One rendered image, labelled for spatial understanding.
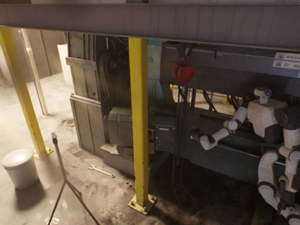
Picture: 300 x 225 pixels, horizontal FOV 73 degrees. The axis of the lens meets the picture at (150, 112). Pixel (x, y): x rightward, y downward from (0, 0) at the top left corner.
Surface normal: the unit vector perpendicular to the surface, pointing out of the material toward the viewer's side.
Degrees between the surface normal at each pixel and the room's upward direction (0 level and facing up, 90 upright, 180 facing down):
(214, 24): 90
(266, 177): 90
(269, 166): 90
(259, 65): 78
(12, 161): 1
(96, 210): 0
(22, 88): 90
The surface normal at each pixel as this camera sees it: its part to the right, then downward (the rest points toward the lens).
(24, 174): 0.62, 0.41
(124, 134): -0.17, 0.47
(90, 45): -0.48, 0.26
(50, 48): 0.87, 0.23
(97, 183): 0.00, -0.88
